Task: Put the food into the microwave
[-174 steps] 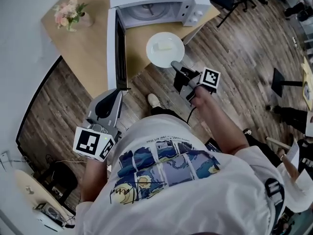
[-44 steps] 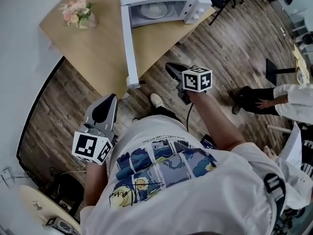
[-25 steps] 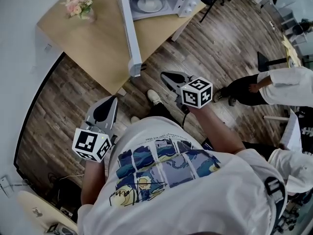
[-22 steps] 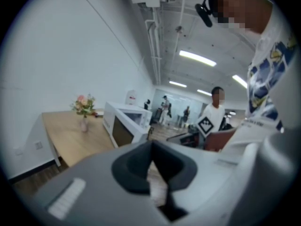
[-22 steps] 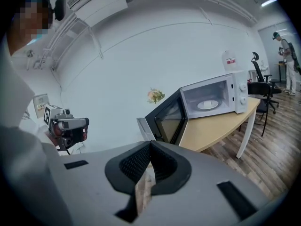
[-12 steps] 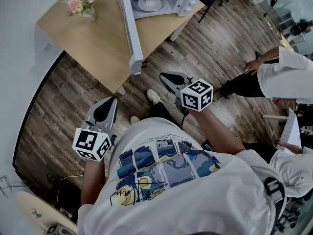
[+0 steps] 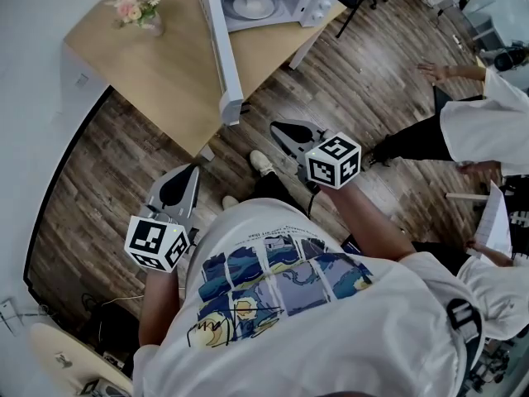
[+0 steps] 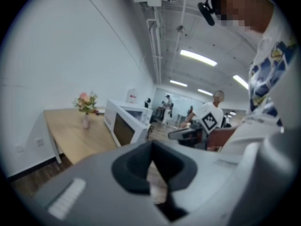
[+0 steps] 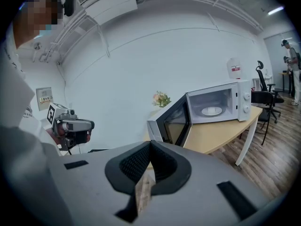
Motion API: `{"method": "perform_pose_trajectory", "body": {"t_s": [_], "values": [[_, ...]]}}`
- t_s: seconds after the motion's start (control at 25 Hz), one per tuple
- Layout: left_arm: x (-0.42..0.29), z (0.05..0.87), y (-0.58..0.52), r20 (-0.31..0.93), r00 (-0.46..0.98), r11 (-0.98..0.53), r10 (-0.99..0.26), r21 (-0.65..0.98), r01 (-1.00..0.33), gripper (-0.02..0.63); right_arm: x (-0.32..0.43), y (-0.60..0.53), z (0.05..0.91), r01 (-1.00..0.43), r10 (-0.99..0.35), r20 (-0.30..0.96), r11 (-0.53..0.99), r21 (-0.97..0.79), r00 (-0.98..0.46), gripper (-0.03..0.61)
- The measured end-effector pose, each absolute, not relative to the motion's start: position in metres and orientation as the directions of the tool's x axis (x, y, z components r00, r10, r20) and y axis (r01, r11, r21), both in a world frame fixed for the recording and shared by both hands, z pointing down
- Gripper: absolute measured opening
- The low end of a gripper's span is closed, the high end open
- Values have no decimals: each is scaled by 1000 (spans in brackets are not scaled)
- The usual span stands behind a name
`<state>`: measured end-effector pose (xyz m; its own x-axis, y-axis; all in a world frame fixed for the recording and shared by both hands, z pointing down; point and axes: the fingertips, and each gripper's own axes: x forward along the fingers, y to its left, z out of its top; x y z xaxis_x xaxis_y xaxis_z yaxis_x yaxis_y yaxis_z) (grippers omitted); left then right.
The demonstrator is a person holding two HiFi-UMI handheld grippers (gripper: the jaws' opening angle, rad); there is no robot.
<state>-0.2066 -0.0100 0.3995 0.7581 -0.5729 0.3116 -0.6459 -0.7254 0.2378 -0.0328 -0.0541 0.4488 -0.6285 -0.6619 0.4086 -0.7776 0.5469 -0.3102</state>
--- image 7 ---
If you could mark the clear glass vase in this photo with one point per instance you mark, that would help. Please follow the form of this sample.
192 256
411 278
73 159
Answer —
155 25

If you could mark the person's white printed t-shirt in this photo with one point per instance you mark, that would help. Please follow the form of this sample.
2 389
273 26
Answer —
330 337

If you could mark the person's right forearm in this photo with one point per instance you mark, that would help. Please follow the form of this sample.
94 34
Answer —
368 221

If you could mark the beige round table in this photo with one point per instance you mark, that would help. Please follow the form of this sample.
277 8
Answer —
70 358

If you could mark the white round microwave plate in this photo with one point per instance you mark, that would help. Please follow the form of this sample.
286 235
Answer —
252 6

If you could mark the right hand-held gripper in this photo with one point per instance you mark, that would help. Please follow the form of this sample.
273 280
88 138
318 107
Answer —
330 161

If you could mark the pink flower bouquet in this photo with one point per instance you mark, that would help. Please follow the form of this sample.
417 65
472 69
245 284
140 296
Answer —
134 2

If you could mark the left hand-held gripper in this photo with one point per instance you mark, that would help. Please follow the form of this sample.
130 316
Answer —
151 240

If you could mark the person's white shoe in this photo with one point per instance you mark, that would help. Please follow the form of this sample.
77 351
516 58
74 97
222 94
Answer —
260 161
229 202

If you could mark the white wall socket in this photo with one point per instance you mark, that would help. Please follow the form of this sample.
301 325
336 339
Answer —
82 80

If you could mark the white table leg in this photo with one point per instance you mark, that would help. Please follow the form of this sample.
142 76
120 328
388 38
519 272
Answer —
206 153
303 50

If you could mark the light wooden bar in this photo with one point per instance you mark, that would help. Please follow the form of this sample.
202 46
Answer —
467 196

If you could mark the person's black trousers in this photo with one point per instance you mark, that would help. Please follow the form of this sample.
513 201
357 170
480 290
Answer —
274 190

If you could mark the person's left forearm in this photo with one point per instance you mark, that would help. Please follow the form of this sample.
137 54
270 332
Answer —
159 304

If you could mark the white paper sheet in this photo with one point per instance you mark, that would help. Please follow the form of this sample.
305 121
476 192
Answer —
494 221

